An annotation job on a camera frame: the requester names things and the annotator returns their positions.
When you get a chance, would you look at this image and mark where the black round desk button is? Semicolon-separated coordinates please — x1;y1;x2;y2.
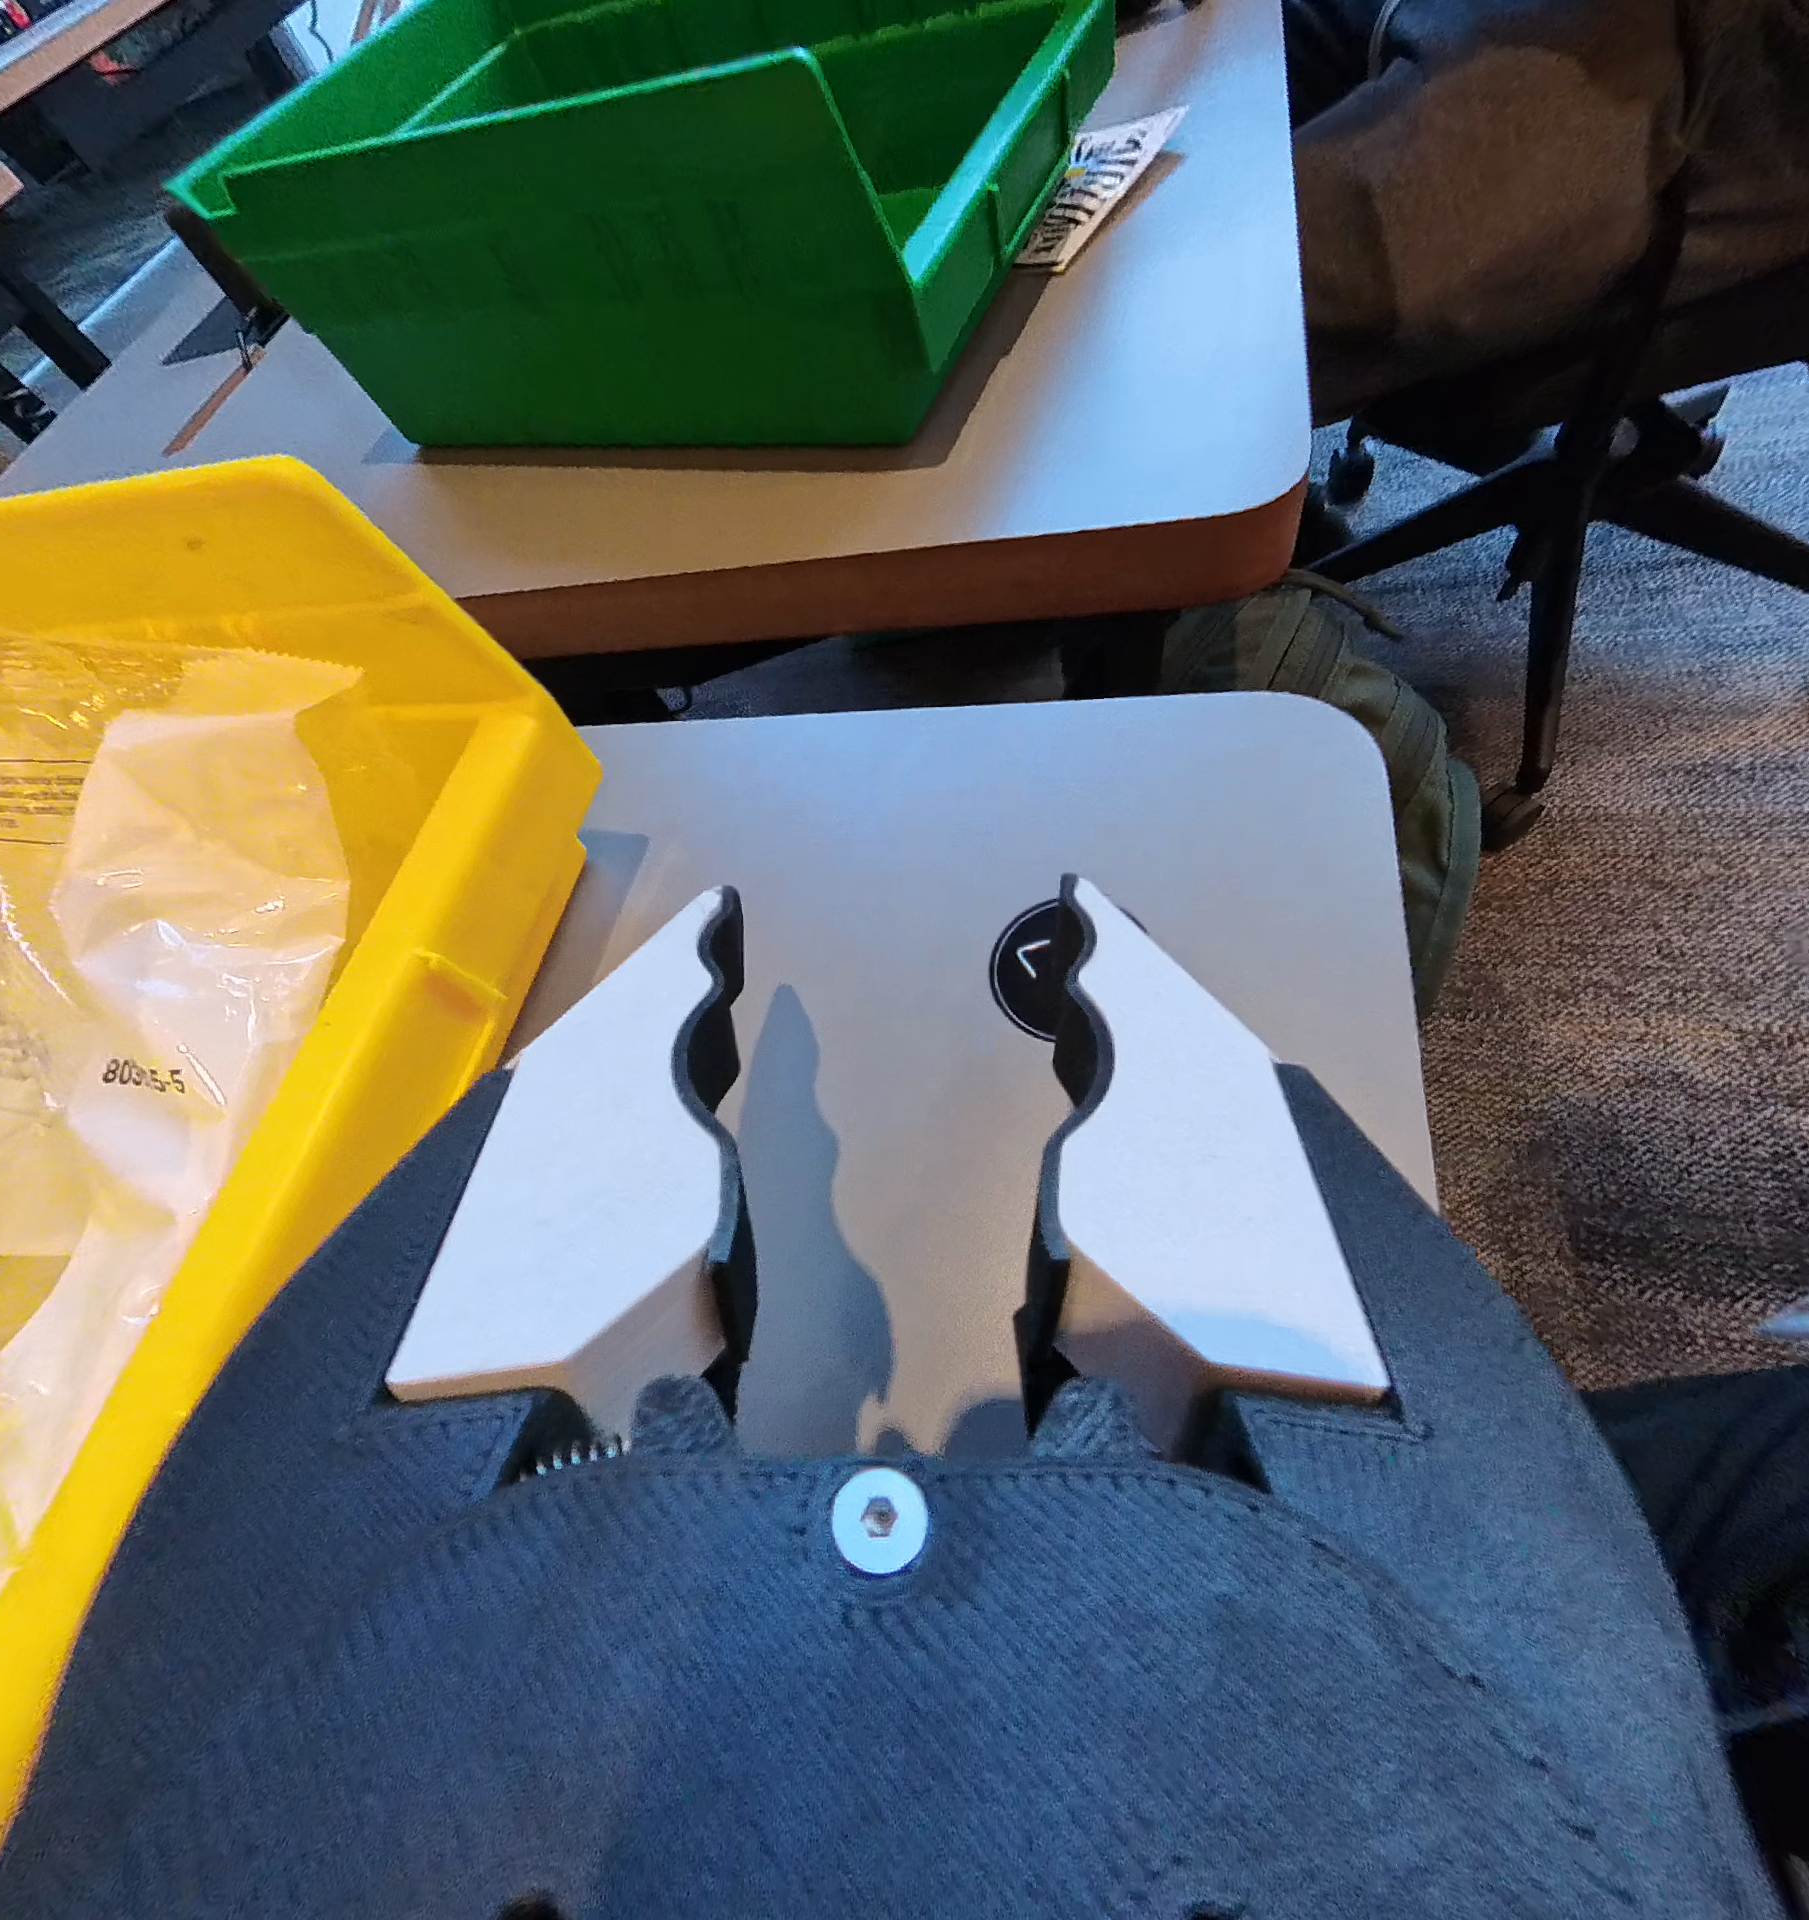
986;896;1148;1045

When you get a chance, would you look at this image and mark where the person's leg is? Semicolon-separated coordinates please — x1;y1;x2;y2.
1588;1350;1809;1879

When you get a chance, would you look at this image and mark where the grey table with wooden edge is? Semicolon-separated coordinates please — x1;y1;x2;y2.
0;0;1315;662

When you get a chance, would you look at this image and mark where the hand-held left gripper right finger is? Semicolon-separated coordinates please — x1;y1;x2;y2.
1013;873;1397;1454

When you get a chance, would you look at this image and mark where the green backpack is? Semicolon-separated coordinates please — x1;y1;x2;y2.
1158;570;1487;1022

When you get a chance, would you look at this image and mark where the black office chair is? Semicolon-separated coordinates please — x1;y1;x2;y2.
1301;360;1809;843

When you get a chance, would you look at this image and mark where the background table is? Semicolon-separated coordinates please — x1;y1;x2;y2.
0;0;313;438

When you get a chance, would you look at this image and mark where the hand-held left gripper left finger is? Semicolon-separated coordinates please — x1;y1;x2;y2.
386;885;762;1441

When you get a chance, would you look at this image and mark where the clear plastic bag white insert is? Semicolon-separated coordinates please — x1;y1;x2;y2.
49;660;366;1203

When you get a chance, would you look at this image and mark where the crinkled clear plastic bag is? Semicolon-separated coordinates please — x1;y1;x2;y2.
0;631;307;1592

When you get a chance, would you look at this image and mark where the green plastic bin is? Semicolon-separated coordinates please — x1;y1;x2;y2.
165;0;1120;453

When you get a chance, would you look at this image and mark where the yellow plastic bin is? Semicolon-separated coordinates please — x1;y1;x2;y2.
0;454;607;1871

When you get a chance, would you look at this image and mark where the printed sticker card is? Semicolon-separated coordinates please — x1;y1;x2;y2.
1013;104;1192;276

